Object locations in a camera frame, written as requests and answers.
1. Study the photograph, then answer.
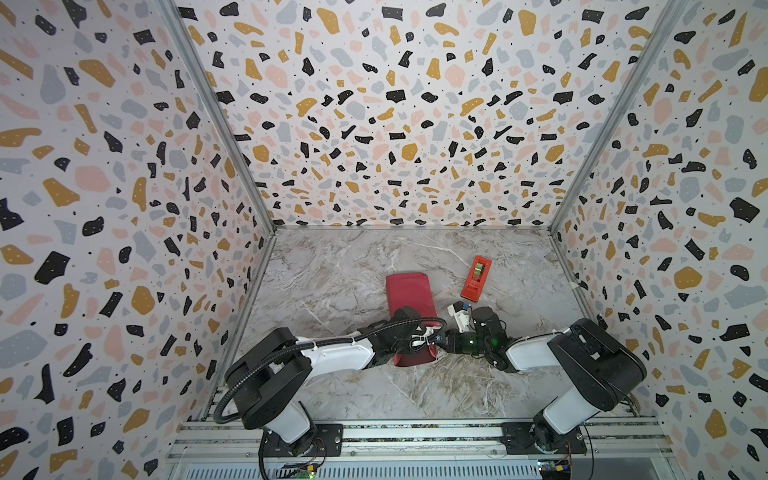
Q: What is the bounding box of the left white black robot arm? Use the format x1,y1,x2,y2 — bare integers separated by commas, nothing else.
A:
212,307,447,447

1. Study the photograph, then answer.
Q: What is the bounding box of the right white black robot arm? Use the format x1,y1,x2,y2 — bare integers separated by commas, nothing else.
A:
436,303,647,443

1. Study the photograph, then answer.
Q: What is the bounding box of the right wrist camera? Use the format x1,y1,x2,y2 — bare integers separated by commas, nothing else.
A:
448,301,474,333

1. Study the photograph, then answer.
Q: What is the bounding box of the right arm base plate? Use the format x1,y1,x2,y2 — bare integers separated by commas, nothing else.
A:
500,421,588,455

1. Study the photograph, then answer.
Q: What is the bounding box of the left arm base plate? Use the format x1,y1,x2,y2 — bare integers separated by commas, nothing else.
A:
261,423,344,459

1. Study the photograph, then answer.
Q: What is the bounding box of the black corrugated cable conduit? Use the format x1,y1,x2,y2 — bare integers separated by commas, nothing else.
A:
212,316,448,426

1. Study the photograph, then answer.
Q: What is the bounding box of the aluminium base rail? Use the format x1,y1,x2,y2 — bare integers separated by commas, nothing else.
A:
165,417,685,479

